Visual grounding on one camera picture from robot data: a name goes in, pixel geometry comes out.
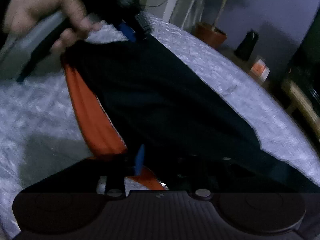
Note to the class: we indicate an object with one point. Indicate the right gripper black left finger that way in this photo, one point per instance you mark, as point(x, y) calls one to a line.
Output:
point(119, 166)

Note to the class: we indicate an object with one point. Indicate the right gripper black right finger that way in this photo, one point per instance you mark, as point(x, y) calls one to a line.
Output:
point(222, 174)

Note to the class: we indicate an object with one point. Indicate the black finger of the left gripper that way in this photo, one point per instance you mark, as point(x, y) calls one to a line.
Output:
point(127, 31)
point(141, 25)

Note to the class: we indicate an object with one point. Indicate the black jacket with orange lining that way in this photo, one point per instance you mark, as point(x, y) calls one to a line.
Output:
point(126, 94)

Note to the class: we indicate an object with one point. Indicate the person's left hand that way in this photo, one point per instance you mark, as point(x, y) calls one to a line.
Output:
point(19, 16)

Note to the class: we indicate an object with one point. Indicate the grey curtain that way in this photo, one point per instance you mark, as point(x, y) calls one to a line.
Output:
point(186, 13)

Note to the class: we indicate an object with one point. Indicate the terracotta plant pot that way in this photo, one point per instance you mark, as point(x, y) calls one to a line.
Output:
point(214, 38)

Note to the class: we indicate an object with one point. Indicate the silver quilted bedspread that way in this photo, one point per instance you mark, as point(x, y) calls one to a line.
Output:
point(40, 136)

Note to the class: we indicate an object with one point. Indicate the black speaker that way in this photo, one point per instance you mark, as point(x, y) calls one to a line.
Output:
point(245, 48)

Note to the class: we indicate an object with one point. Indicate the orange white tissue pack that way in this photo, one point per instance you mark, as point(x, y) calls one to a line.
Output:
point(259, 71)

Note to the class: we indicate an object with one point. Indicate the wooden tv shelf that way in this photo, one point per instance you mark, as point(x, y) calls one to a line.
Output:
point(301, 102)

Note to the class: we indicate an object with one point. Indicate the black television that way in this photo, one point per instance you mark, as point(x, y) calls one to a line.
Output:
point(304, 65)

